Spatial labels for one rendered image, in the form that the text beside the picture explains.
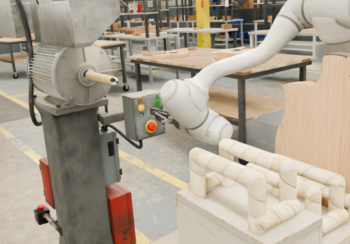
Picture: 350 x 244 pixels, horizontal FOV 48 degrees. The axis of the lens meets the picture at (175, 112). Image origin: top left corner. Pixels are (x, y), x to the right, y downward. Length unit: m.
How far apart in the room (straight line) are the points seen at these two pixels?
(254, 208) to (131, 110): 1.12
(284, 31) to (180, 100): 0.47
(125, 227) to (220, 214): 1.32
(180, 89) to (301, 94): 0.38
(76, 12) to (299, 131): 0.74
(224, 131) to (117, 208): 0.87
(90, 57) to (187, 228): 0.92
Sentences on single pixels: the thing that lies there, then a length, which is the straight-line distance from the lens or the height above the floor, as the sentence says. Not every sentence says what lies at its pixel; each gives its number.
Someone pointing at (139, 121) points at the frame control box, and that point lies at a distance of 1.75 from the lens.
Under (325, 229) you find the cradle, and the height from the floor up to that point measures 1.04.
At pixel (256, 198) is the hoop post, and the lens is 0.71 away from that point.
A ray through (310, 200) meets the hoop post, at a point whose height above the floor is 1.11.
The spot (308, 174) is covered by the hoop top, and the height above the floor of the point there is 1.12.
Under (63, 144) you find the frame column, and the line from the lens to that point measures 1.80.
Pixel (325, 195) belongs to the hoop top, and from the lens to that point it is 1.03.
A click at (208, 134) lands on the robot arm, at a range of 1.33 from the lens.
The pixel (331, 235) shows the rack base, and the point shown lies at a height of 1.02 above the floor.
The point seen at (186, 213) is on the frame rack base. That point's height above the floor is 1.07.
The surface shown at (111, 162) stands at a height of 0.78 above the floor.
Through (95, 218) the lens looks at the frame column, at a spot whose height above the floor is 0.54.
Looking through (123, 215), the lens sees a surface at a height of 0.51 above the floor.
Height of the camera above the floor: 1.50
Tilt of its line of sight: 15 degrees down
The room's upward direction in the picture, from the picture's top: 4 degrees counter-clockwise
